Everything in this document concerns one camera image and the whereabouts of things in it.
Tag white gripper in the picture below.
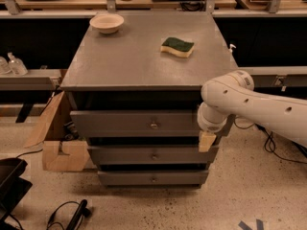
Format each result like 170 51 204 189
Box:
197 102 228 152

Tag grey bottom drawer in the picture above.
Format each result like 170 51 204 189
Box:
98 171 208 186

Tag grey top drawer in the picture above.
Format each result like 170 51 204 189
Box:
70 110 201 138

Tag clear sanitizer bottle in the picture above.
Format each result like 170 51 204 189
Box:
8 53 28 76

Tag black cable on floor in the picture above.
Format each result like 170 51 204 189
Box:
233 117 307 165

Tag open cardboard box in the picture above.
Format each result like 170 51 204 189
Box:
24 92 90 172

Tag white pump dispenser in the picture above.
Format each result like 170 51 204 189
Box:
228 43 236 53

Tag grey drawer cabinet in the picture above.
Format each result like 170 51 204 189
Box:
61 11 237 173

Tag black handle tool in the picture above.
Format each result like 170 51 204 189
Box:
65 199 91 230

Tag blue tape marker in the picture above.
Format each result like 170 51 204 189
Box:
238 218 265 230

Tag green yellow sponge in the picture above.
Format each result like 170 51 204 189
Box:
160 37 194 58

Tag black stacked trays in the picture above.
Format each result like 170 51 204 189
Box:
0 158 33 224

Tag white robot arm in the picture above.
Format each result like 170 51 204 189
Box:
197 70 307 147

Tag cream ceramic bowl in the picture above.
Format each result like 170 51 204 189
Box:
89 13 124 35

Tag clear plastic bottle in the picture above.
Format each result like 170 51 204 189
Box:
0 57 11 75

